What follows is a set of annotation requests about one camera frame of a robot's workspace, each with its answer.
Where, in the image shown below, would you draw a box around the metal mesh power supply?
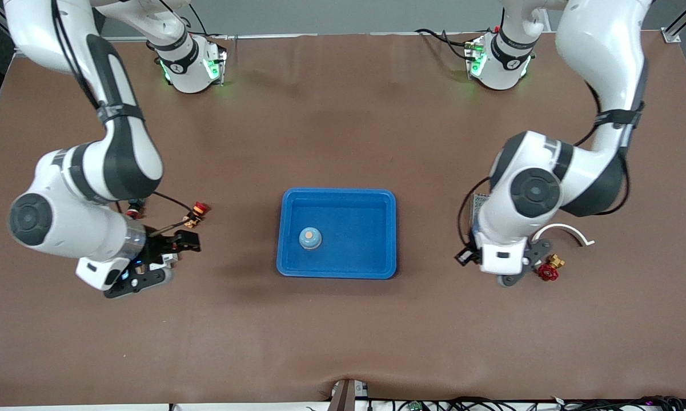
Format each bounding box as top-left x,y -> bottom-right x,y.
470,194 -> 492,229

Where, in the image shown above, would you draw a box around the brass valve red handwheel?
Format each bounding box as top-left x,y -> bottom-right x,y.
537,255 -> 565,281

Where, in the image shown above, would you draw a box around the blue plastic tray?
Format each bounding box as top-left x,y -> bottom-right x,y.
276,188 -> 398,280

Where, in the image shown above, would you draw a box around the orange red button switch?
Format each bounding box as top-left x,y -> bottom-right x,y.
182,202 -> 208,229

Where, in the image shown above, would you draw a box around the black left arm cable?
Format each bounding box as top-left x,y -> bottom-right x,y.
457,83 -> 629,247

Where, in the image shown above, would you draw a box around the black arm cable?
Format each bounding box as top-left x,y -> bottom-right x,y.
50,0 -> 198,236
457,83 -> 629,247

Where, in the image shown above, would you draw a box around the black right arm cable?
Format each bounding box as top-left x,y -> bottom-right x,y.
50,0 -> 198,236

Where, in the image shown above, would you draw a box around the white curved plastic bracket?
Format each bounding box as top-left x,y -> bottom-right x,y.
534,223 -> 596,247

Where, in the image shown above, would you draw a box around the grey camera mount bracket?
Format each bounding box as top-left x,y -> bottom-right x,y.
328,378 -> 369,411

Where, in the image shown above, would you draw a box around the black cable bundle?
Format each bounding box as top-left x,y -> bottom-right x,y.
368,395 -> 686,411

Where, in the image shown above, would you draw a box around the black base cables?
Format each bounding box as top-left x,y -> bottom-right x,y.
415,27 -> 476,61

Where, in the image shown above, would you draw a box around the aluminium frame corner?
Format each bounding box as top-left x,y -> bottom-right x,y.
661,0 -> 686,44

